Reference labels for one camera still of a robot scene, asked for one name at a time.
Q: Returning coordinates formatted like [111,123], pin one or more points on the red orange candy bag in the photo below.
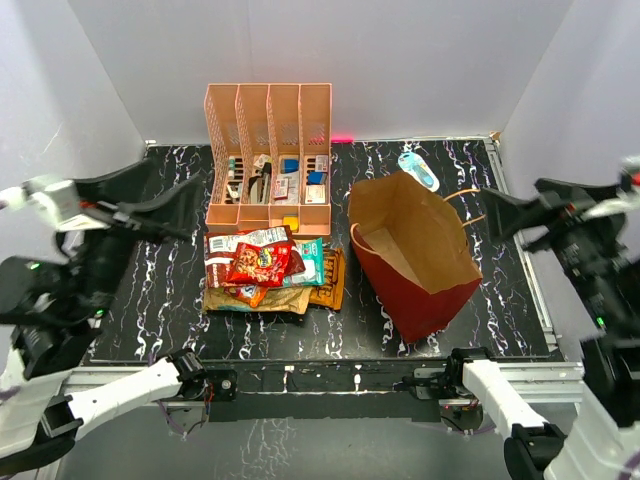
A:
[251,295]

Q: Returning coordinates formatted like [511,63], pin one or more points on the peach plastic desk organizer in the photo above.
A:
[271,147]

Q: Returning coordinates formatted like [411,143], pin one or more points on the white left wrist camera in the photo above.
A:
[56,201]

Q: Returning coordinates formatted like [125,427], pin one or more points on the blue white packaged item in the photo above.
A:
[413,164]

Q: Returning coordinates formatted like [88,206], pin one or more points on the white red label packet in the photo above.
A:
[286,189]

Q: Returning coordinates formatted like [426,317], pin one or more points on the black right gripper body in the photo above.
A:
[588,252]

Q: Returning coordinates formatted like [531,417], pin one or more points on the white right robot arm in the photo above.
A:
[581,420]

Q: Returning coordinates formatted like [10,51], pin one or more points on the yellow grey stamp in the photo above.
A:
[292,222]

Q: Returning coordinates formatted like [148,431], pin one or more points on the white flat box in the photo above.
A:
[315,194]

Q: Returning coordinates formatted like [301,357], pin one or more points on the white glue stick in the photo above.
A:
[231,167]

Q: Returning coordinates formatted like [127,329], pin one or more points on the teal white snack packet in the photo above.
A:
[311,253]

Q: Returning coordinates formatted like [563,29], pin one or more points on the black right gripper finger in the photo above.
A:
[507,215]
[556,195]

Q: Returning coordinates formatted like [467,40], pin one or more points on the grey black stapler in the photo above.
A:
[260,185]

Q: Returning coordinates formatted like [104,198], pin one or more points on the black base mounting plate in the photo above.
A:
[328,389]

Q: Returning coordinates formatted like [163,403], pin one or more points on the orange snack packet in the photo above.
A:
[331,293]

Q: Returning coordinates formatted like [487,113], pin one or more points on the red brown paper bag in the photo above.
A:
[414,250]

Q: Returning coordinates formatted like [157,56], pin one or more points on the blue grey eraser right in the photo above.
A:
[317,178]

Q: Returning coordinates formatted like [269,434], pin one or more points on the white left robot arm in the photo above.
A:
[54,309]

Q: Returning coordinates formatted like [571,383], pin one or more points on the gold snack packet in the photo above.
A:
[293,300]

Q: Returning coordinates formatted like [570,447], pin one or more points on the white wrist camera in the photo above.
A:
[56,201]
[620,198]

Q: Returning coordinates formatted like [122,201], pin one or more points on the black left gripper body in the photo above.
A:
[104,262]

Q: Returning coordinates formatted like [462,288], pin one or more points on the small red snack packet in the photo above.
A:
[263,266]

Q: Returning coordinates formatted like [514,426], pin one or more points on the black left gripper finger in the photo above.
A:
[125,185]
[171,215]

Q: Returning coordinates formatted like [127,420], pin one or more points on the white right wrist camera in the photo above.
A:
[620,198]

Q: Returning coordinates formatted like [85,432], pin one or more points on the white red small box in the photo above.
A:
[322,163]

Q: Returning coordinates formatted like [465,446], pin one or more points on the blue grey eraser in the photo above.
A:
[317,178]
[289,165]

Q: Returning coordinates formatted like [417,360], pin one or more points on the blue grey eraser back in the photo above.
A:
[289,165]

